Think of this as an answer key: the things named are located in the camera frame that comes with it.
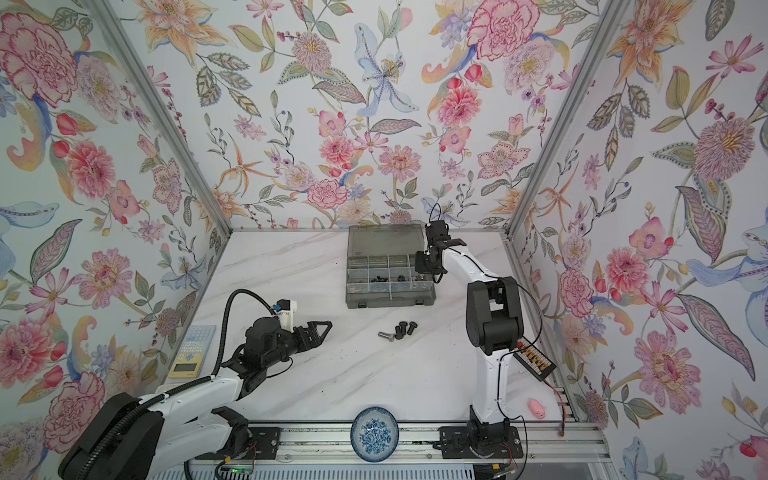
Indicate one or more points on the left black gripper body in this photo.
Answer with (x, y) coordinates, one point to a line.
(286, 347)

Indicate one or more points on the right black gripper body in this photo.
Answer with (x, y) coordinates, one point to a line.
(424, 264)

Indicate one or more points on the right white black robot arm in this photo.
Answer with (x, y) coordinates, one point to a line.
(494, 325)

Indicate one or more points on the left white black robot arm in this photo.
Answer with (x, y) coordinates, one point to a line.
(138, 437)

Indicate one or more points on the grey compartment organizer box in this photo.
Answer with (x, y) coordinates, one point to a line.
(390, 251)

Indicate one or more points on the silver hex bolt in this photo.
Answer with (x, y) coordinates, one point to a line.
(386, 336)

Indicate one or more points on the yellow grey calculator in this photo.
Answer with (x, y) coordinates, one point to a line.
(191, 354)

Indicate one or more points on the blue patterned ceramic plate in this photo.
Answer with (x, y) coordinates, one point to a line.
(374, 434)

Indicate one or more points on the black case of bits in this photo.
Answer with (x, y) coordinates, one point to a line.
(533, 360)

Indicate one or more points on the pink small toy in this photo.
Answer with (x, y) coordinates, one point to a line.
(536, 409)

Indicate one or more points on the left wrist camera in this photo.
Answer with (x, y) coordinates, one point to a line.
(285, 311)

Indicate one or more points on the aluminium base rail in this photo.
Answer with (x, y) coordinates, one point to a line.
(330, 443)

